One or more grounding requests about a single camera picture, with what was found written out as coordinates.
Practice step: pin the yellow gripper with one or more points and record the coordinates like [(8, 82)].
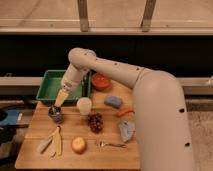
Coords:
[(61, 97)]

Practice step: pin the blue plastic cup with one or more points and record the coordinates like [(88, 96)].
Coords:
[(55, 113)]

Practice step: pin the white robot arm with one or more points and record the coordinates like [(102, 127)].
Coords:
[(161, 121)]

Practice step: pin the green plastic tray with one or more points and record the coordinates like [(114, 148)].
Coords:
[(51, 84)]

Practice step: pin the white plastic cup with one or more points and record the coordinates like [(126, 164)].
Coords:
[(84, 105)]

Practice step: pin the red bowl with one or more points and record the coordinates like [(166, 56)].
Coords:
[(100, 82)]

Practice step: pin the dark grape bunch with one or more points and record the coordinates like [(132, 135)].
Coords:
[(95, 122)]

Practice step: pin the blue sponge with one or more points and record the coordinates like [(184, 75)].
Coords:
[(113, 101)]

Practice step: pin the yellow apple toy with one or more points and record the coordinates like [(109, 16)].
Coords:
[(79, 145)]

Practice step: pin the blue object at left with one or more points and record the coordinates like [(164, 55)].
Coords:
[(13, 117)]

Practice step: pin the orange carrot toy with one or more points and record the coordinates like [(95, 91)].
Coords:
[(124, 111)]

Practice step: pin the metal fork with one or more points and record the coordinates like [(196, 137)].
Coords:
[(103, 144)]

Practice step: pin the grey blue cloth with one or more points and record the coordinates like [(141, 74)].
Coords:
[(127, 129)]

